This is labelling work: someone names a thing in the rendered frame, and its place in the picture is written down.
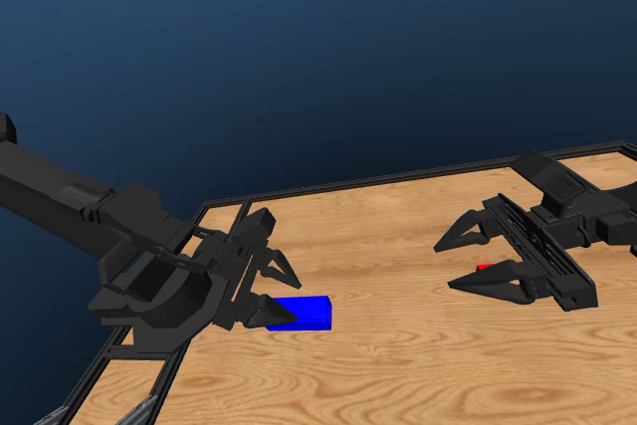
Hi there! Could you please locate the black table frame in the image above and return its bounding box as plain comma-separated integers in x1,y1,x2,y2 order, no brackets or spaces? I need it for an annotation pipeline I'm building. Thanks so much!
33,139,637,425

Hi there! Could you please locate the blue hollow socket block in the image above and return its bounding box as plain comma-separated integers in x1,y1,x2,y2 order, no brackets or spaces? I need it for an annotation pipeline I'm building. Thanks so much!
265,295,333,333

